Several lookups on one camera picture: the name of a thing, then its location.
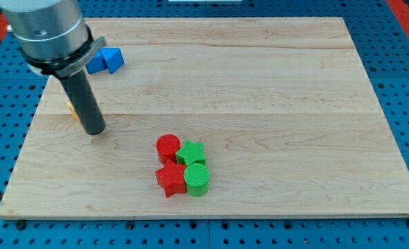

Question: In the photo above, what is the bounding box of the black flange mount plate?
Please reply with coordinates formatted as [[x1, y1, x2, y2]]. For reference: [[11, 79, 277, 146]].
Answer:
[[25, 28, 106, 78]]

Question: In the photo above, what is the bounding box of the blue triangle block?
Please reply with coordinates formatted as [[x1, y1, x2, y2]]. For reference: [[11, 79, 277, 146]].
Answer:
[[86, 51, 106, 74]]

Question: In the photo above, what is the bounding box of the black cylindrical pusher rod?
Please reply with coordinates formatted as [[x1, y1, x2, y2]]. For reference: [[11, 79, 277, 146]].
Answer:
[[59, 71, 106, 135]]

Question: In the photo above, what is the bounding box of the red star block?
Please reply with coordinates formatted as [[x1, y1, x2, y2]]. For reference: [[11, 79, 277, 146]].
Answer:
[[155, 159, 187, 198]]

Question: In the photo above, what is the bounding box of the green cylinder block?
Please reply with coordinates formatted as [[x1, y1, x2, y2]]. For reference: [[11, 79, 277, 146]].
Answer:
[[184, 163, 210, 197]]

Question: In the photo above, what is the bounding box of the blue cube block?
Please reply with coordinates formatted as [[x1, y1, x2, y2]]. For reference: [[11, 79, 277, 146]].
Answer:
[[100, 47, 124, 74]]

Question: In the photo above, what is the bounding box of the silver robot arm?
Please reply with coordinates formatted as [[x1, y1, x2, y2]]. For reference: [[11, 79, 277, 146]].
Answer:
[[0, 0, 106, 135]]

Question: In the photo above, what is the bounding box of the yellow hexagon block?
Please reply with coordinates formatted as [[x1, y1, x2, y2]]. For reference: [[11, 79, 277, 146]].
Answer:
[[67, 100, 80, 122]]

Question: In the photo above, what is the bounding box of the red cylinder block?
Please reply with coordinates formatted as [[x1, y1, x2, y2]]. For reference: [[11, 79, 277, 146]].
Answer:
[[155, 133, 181, 165]]

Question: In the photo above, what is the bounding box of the wooden board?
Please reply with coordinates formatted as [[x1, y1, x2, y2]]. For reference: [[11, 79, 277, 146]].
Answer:
[[0, 17, 409, 220]]

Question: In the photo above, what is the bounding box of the green star block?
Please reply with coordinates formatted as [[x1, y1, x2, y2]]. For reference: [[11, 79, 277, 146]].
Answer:
[[175, 140, 206, 165]]

